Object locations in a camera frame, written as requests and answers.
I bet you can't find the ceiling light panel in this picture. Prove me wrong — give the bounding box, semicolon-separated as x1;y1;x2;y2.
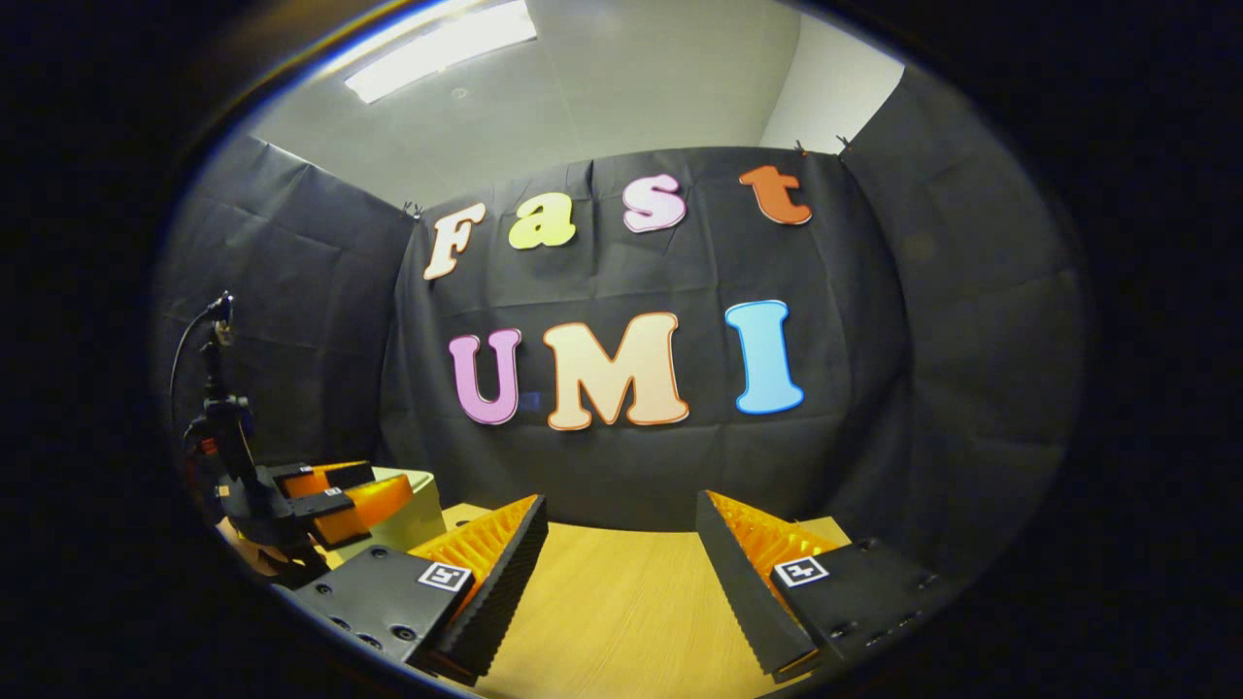
344;0;538;105

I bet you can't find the green desktop garbage bin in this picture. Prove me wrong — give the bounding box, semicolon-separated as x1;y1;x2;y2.
320;466;450;569

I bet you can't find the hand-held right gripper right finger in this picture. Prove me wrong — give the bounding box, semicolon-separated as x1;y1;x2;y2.
695;490;962;681

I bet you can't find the black backdrop cloth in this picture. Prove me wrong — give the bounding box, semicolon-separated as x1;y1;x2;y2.
155;63;1087;583

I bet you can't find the wooden desktop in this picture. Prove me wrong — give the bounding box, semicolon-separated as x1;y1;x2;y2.
311;503;856;699

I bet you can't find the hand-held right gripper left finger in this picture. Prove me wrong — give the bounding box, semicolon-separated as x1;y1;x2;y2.
277;493;550;685

